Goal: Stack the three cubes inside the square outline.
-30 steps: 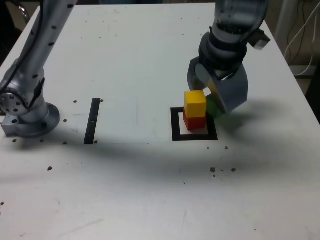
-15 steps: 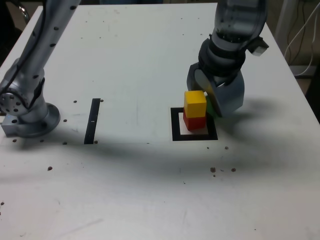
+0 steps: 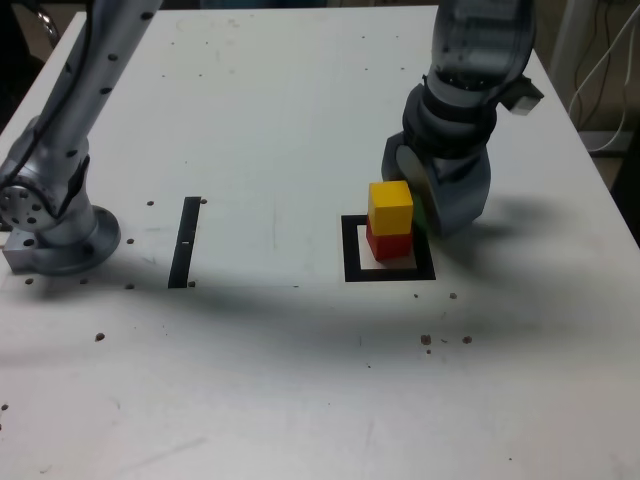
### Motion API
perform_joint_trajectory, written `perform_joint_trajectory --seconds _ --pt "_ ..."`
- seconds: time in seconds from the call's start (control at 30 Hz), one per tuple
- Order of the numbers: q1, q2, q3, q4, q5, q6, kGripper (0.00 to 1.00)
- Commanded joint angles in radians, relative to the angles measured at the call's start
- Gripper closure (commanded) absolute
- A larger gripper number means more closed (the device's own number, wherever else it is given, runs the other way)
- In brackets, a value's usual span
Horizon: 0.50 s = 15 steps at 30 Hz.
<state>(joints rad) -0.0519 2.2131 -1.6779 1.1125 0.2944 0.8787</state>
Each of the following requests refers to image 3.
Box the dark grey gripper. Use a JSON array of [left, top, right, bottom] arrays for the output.
[[379, 131, 492, 238]]

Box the green cube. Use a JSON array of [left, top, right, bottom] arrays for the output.
[[411, 193, 430, 236]]

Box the yellow cube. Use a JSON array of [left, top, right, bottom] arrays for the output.
[[368, 180, 415, 236]]

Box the red cube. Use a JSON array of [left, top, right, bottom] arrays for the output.
[[365, 215, 414, 261]]

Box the black tape square outline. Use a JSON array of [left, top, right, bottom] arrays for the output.
[[340, 214, 436, 283]]

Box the black tape strip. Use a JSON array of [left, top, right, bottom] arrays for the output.
[[168, 196, 202, 290]]

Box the white cable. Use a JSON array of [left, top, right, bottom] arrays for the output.
[[591, 47, 632, 152], [569, 18, 640, 132]]

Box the white frame post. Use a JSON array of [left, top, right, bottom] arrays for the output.
[[548, 0, 595, 104]]

